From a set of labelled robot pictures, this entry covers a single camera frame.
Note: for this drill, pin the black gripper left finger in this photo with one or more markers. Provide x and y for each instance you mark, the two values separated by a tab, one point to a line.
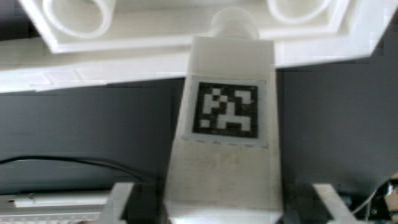
133	204

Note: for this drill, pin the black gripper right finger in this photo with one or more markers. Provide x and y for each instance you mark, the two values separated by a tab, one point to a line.
312	205

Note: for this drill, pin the white table leg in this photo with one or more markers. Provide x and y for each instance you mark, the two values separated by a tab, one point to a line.
222	187

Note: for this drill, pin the white square table top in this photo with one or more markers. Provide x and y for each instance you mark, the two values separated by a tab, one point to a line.
138	52

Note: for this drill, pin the white keyboard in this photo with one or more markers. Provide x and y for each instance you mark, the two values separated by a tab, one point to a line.
51	208

